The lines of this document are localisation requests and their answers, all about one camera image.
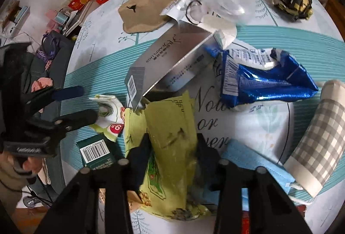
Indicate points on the person's left forearm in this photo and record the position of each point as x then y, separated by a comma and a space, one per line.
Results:
10, 180

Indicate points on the silver cardboard box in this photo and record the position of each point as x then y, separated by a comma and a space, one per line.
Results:
172, 50

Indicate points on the grey checked paper cup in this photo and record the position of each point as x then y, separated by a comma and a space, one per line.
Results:
320, 137

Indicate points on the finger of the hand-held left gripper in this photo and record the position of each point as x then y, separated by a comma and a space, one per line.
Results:
67, 92
78, 118

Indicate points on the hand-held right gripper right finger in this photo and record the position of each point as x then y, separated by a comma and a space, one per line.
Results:
205, 160

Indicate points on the pink box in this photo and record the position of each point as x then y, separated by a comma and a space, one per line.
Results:
52, 14

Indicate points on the person's left hand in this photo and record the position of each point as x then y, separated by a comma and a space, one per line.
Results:
32, 168

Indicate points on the yellow-green snack packet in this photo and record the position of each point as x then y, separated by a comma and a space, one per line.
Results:
167, 121

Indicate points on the teal printed tablecloth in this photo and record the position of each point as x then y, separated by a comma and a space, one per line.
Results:
256, 38

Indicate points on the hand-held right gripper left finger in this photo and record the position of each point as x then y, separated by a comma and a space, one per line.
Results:
140, 160

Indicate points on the purple bag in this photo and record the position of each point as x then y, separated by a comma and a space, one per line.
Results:
45, 48

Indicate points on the white and green torn wrapper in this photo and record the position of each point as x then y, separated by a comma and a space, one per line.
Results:
107, 104

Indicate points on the pink cloth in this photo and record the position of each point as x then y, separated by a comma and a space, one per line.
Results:
40, 84

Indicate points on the red packet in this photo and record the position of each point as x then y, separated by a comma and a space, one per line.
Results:
245, 223

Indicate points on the blue foil packet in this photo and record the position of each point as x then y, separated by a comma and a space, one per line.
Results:
269, 83

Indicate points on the wooden cabinet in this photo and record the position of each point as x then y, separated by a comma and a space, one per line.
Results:
337, 15

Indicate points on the dark grey sofa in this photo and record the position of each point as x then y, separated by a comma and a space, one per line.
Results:
58, 53

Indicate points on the blue face mask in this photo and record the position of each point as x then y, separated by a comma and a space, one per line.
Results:
242, 153

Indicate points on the green box with barcode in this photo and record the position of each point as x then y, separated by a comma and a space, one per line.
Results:
94, 145

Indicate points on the light blue box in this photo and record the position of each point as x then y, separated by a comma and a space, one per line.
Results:
23, 14

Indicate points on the tan cloth piece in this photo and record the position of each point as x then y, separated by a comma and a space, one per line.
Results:
142, 13

